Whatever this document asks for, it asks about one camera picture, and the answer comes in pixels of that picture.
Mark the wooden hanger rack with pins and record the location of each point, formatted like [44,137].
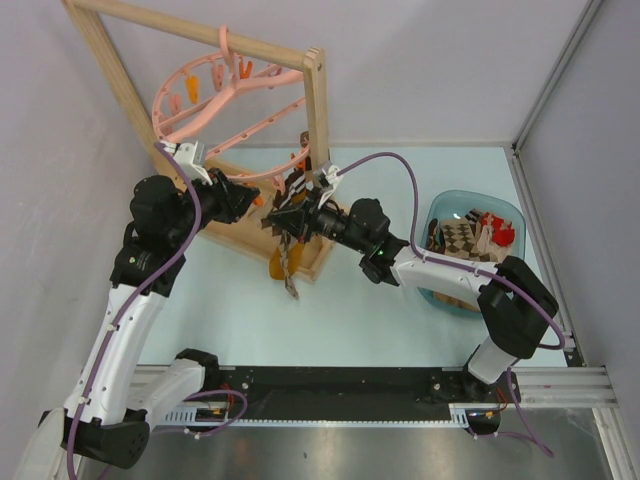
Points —
[248,100]

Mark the mustard striped cuff sock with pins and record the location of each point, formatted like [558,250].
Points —
[289,188]

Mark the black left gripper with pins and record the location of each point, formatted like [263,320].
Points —
[232,199]

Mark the cream brown striped sock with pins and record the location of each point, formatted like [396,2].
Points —
[304,139]

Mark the aluminium frame profile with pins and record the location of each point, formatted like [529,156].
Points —
[576,167]

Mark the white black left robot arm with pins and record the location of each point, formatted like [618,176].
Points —
[104,420]

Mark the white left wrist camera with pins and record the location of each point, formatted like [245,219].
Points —
[190,157]

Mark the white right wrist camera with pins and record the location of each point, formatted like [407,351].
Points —
[327,176]

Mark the pile of socks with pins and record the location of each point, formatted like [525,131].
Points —
[478,236]

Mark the mustard yellow sock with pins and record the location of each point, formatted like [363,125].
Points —
[285,260]

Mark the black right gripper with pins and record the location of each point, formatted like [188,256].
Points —
[292,221]

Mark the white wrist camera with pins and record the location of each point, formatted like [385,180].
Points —
[327,176]
[190,157]

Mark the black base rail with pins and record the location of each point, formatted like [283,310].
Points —
[343,394]

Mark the brown beige argyle sock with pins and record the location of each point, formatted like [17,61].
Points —
[283,237]

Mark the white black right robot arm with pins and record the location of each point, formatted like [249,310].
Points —
[516,306]

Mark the blue plastic sock bin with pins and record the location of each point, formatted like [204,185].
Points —
[458,202]

